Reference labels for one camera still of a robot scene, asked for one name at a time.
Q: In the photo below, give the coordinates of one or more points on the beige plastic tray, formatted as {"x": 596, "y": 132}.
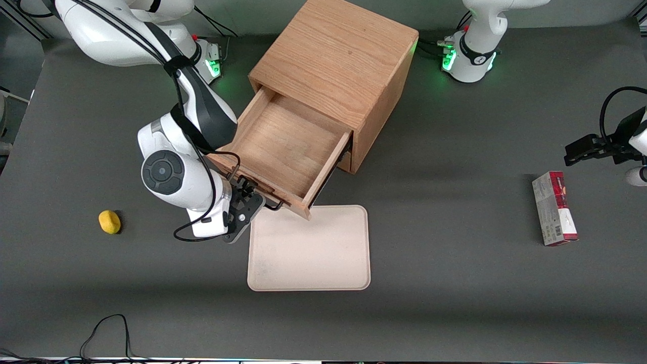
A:
{"x": 308, "y": 253}

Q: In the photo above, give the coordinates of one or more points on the red plaid cardboard box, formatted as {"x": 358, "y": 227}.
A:
{"x": 553, "y": 212}

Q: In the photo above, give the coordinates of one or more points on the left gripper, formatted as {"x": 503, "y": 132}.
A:
{"x": 621, "y": 137}

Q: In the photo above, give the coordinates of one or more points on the aluminium frame rail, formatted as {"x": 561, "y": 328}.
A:
{"x": 639, "y": 23}
{"x": 25, "y": 25}

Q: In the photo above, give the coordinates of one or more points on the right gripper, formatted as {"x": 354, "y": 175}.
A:
{"x": 246, "y": 188}

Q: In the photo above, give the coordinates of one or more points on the wooden drawer cabinet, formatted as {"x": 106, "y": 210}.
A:
{"x": 343, "y": 55}

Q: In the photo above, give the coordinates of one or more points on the white grey equipment stand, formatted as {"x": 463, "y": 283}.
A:
{"x": 2, "y": 121}

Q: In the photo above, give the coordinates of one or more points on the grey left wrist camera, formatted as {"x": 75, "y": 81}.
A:
{"x": 636, "y": 177}

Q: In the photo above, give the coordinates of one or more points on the yellow lemon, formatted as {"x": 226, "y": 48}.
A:
{"x": 109, "y": 222}

